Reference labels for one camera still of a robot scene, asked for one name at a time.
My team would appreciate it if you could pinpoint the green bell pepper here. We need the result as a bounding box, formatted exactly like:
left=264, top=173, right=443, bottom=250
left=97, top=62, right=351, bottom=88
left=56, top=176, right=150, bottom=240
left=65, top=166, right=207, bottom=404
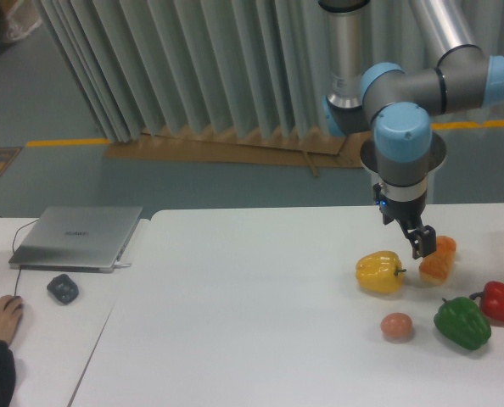
left=434, top=297, right=491, bottom=351

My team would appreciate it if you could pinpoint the clear plastic bag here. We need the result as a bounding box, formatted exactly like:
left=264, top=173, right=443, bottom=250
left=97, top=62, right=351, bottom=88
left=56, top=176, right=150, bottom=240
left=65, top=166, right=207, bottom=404
left=0, top=0, right=42, bottom=43

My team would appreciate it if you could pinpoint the black computer mouse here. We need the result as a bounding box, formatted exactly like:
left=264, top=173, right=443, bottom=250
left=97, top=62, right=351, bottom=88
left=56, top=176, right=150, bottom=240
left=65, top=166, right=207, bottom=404
left=6, top=296, right=23, bottom=332

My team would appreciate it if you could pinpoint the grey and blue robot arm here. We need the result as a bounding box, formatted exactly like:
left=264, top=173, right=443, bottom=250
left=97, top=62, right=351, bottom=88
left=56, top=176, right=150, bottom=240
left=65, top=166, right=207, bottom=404
left=320, top=1, right=504, bottom=259

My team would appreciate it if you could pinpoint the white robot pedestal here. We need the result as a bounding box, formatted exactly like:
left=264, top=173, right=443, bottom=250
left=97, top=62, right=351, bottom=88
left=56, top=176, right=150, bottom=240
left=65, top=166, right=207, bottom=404
left=359, top=134, right=448, bottom=206

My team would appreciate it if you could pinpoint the red bell pepper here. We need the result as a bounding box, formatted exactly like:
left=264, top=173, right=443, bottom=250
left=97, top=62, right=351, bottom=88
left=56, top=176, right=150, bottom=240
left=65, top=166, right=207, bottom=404
left=469, top=281, right=504, bottom=322

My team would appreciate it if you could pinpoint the white laptop cable plug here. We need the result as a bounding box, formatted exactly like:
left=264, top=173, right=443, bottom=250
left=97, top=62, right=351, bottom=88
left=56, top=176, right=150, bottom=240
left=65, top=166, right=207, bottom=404
left=113, top=262, right=132, bottom=270

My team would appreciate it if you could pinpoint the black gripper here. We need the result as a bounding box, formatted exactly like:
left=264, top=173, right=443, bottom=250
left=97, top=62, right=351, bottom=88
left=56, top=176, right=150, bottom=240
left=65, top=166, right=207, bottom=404
left=372, top=181, right=436, bottom=259

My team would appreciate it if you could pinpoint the orange bread loaf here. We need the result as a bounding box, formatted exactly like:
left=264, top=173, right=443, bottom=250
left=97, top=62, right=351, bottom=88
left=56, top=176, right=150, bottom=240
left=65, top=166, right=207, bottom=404
left=419, top=236, right=456, bottom=285

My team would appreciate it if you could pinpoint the yellow bell pepper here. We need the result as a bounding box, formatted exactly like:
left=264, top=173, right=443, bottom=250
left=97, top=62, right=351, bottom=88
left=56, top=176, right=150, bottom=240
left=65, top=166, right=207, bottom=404
left=355, top=251, right=406, bottom=294

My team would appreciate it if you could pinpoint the black mouse cable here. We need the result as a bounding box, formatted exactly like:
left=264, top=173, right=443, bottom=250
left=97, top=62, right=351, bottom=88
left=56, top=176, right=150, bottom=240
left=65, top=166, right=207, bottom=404
left=0, top=215, right=41, bottom=298

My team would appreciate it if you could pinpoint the pale green pleated curtain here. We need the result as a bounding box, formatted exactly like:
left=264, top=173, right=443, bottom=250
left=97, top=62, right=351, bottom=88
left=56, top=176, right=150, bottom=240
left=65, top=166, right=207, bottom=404
left=36, top=1, right=504, bottom=142

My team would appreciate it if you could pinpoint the silver closed laptop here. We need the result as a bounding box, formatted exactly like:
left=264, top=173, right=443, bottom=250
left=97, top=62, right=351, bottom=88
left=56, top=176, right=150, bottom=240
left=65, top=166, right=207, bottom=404
left=8, top=206, right=143, bottom=272

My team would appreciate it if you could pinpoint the brown egg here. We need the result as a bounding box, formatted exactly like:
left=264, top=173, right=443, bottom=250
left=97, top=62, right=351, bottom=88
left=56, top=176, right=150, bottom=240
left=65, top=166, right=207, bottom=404
left=380, top=313, right=413, bottom=340

